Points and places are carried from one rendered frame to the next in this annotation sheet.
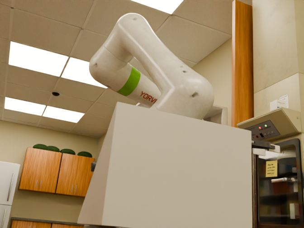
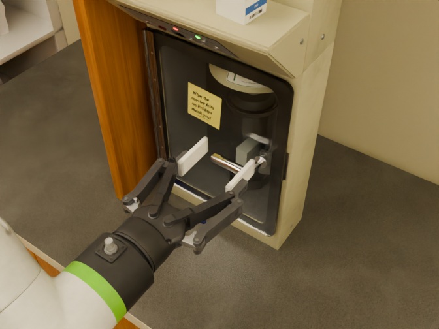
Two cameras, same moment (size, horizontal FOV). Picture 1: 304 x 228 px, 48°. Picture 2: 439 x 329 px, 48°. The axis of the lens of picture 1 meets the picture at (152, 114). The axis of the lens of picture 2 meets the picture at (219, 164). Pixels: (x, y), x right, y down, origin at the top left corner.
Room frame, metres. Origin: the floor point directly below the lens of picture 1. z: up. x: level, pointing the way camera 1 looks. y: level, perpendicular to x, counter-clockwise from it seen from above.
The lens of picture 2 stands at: (0.98, -0.22, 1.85)
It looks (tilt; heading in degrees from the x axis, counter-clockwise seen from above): 45 degrees down; 327
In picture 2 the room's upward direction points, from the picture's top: straight up
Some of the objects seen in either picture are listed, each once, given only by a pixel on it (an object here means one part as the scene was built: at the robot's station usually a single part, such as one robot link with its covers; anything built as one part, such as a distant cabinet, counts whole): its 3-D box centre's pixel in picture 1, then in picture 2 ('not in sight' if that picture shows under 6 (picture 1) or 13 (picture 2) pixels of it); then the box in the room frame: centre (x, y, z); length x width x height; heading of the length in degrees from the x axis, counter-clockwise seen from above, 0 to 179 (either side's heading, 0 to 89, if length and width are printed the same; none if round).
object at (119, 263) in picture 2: not in sight; (114, 269); (1.34, -0.30, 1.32); 0.09 x 0.06 x 0.12; 22
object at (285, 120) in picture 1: (266, 127); (196, 28); (1.57, -0.56, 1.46); 0.32 x 0.11 x 0.10; 22
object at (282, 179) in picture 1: (282, 180); (238, 161); (1.51, -0.60, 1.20); 0.10 x 0.05 x 0.03; 22
